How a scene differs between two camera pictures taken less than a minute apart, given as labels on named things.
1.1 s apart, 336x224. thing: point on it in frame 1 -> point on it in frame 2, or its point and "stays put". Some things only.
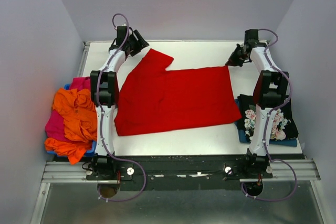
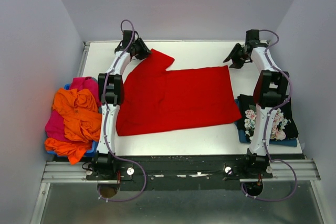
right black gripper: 232,61 stays put
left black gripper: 140,43 -> 145,51
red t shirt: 150,98 stays put
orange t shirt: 79,111 stays put
